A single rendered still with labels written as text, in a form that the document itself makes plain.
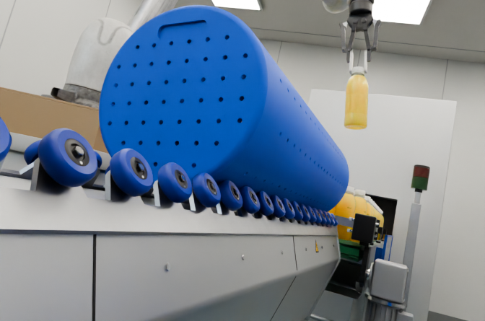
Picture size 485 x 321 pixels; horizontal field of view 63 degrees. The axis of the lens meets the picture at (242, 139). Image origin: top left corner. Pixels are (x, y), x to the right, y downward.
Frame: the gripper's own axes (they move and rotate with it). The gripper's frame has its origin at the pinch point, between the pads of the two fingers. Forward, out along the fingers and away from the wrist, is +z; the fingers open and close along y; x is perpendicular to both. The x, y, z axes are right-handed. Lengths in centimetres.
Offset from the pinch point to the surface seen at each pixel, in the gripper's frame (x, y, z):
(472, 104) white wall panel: 447, 100, -107
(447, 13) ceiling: 322, 58, -176
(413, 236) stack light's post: 52, 19, 55
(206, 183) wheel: -82, -9, 46
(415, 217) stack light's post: 52, 19, 47
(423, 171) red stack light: 52, 22, 28
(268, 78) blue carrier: -77, -4, 32
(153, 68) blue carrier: -78, -22, 29
